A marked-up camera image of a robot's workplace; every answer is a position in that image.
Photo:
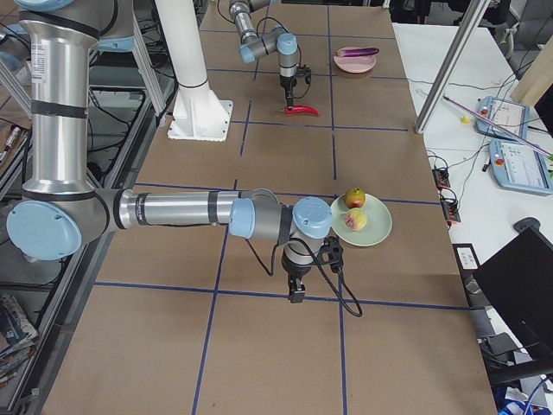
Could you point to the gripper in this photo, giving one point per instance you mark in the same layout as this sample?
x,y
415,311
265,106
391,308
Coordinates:
x,y
287,83
295,270

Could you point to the red chili pepper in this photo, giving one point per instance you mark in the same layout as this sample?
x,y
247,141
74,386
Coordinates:
x,y
301,110

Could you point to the purple eggplant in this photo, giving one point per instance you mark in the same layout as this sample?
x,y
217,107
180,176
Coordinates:
x,y
356,52

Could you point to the green pink peach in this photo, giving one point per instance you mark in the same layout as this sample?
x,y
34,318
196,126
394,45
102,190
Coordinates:
x,y
355,219

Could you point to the yellow red mango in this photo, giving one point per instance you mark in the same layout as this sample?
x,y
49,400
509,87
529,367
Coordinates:
x,y
354,198

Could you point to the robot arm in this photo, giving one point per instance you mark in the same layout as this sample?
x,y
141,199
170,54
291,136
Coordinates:
x,y
259,34
61,211

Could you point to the pink plate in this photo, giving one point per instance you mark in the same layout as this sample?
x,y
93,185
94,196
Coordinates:
x,y
356,64

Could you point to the light green plate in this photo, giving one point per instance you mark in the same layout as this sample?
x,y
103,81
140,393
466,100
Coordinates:
x,y
377,229

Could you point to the orange circuit board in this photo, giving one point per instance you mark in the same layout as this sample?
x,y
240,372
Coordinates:
x,y
448,198

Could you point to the reacher grabber tool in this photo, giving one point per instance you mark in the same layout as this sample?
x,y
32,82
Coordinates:
x,y
489,122

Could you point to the black monitor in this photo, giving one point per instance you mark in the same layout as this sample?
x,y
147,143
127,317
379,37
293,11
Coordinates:
x,y
517,282

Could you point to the blue teach pendant far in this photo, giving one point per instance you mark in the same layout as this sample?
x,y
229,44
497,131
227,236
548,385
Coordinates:
x,y
511,115

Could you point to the blue teach pendant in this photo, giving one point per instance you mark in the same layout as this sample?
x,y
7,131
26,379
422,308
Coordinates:
x,y
511,115
518,167

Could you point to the blue teach pendant near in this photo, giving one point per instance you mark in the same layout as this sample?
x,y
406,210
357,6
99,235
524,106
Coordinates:
x,y
518,167

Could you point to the stack of magazines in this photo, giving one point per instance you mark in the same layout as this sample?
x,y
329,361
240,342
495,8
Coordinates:
x,y
18,337

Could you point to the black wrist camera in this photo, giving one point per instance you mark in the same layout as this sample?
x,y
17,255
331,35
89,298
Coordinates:
x,y
331,254
304,72

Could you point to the white pillar mount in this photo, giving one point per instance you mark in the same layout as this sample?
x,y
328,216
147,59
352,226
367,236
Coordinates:
x,y
198,113

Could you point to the aluminium frame post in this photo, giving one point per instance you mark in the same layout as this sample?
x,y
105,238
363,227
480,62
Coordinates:
x,y
470,22

